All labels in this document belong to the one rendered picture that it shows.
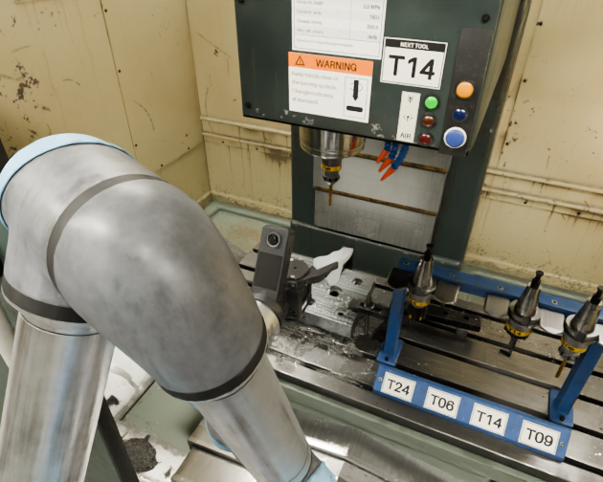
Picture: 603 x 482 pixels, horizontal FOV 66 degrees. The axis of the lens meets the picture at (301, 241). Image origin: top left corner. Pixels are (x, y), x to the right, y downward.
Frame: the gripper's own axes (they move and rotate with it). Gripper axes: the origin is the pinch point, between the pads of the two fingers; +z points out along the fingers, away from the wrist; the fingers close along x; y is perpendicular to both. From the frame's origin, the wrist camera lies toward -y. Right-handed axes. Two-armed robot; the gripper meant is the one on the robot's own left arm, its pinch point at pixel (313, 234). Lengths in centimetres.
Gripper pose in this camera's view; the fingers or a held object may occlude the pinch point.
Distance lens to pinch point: 81.8
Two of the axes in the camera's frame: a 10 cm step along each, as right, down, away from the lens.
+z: 4.2, -5.3, 7.4
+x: 9.1, 2.4, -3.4
